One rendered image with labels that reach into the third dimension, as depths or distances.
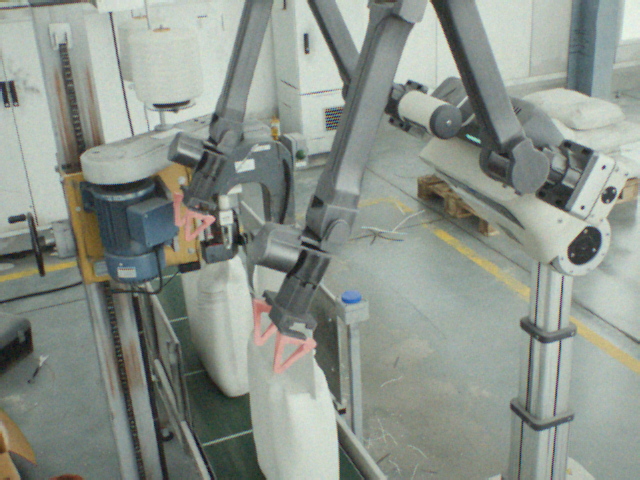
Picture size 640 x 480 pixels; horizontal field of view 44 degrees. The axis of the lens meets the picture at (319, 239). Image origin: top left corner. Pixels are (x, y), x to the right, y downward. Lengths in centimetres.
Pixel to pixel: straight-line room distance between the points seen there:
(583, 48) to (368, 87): 680
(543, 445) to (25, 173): 358
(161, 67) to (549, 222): 93
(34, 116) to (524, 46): 455
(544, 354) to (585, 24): 609
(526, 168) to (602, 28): 635
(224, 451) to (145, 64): 126
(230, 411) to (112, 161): 113
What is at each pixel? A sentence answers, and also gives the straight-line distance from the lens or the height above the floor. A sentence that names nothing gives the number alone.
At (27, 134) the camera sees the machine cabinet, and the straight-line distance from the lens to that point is 488.
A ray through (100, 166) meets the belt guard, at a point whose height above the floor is 141.
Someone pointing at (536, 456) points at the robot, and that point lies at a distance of 220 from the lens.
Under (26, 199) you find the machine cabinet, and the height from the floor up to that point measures 39.
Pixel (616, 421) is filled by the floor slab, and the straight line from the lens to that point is 337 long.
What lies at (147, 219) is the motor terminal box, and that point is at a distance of 189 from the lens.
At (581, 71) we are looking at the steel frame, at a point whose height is 27.
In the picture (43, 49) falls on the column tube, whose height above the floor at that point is 165.
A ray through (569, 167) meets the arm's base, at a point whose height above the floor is 150.
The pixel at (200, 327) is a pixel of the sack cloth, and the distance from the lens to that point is 271.
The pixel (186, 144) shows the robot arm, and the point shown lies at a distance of 177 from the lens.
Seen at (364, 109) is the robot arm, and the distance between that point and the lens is 121.
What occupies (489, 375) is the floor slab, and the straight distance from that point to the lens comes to 355.
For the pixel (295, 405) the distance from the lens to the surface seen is 202.
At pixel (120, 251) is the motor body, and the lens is 200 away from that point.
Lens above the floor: 197
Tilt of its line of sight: 24 degrees down
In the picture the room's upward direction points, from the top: 3 degrees counter-clockwise
